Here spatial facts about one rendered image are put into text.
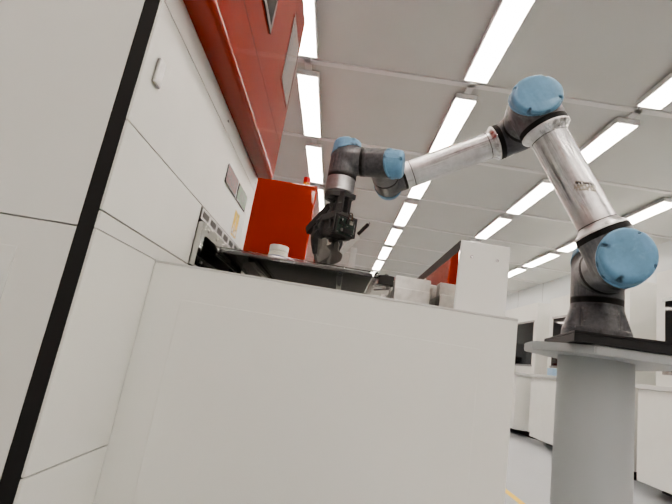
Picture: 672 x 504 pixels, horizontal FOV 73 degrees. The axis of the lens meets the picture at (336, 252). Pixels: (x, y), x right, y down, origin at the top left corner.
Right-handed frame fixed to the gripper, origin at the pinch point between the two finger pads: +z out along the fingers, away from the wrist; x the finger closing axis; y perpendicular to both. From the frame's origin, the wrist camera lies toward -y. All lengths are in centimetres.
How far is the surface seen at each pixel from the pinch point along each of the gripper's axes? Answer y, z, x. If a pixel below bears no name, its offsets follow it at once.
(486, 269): 43.6, 0.2, 7.5
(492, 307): 44.6, 7.1, 8.8
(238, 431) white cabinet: 26, 34, -27
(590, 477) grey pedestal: 46, 36, 45
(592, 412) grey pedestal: 46, 23, 45
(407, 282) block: 22.0, 1.7, 9.0
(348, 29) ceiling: -123, -184, 70
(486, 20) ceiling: -55, -184, 121
